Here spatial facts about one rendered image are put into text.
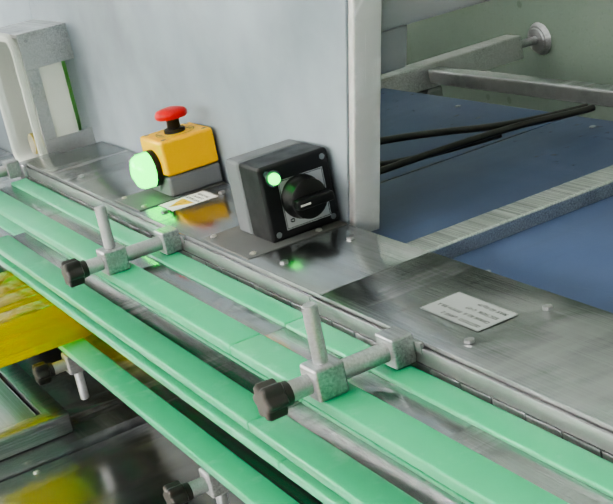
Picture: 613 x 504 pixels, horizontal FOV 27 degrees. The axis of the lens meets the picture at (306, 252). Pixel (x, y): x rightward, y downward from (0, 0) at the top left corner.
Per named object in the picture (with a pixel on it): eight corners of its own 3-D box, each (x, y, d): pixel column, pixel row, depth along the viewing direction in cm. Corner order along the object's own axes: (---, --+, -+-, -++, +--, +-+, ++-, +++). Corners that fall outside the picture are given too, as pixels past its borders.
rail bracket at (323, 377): (399, 350, 99) (251, 412, 94) (383, 264, 97) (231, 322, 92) (427, 364, 96) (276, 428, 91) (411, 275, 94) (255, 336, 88)
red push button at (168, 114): (154, 137, 154) (148, 110, 153) (183, 128, 155) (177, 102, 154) (167, 141, 150) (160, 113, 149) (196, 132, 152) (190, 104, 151)
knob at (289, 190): (324, 210, 127) (340, 215, 125) (285, 223, 126) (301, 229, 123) (315, 168, 126) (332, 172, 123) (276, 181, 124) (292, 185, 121)
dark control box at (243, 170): (307, 207, 136) (239, 231, 132) (293, 136, 133) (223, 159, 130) (346, 219, 129) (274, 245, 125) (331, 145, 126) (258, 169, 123)
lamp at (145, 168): (152, 182, 155) (130, 189, 154) (144, 147, 153) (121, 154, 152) (166, 187, 151) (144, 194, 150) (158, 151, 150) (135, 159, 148)
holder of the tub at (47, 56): (74, 178, 213) (31, 192, 210) (32, 19, 205) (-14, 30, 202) (109, 193, 199) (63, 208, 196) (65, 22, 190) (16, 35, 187)
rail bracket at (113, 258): (175, 244, 139) (62, 283, 134) (160, 181, 137) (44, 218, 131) (189, 251, 136) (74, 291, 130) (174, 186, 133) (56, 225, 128)
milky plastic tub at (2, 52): (64, 149, 212) (15, 164, 208) (29, 18, 205) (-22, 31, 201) (98, 162, 197) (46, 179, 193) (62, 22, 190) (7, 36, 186)
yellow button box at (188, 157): (204, 172, 159) (151, 190, 156) (191, 116, 157) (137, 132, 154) (227, 180, 153) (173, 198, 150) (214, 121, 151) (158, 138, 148)
